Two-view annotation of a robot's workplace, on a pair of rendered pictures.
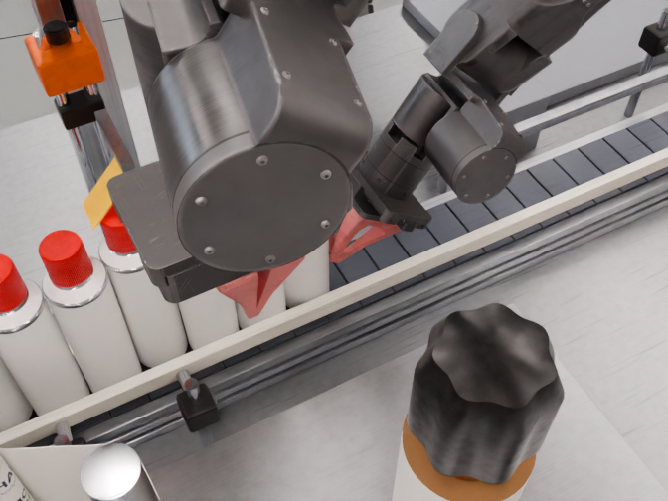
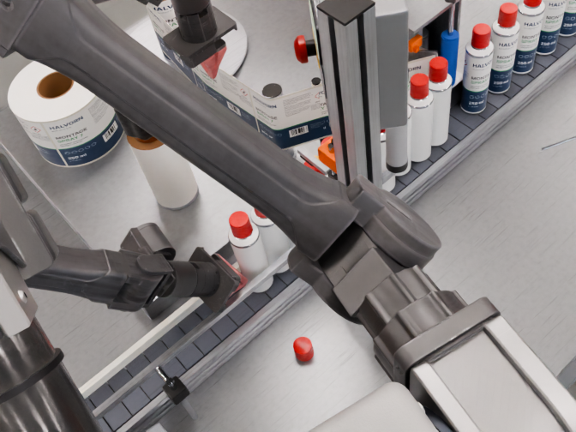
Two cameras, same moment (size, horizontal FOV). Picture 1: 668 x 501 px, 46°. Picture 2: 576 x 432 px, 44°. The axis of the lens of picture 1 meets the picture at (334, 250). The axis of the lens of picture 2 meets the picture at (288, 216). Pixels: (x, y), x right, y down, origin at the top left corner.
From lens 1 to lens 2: 123 cm
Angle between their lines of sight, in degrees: 74
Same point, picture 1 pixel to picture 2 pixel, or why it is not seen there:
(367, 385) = (216, 243)
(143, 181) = (225, 25)
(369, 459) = (210, 212)
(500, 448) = not seen: hidden behind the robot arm
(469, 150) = (147, 226)
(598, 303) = (97, 351)
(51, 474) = (305, 105)
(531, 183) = (129, 402)
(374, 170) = (208, 263)
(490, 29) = (130, 256)
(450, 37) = (155, 264)
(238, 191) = not seen: outside the picture
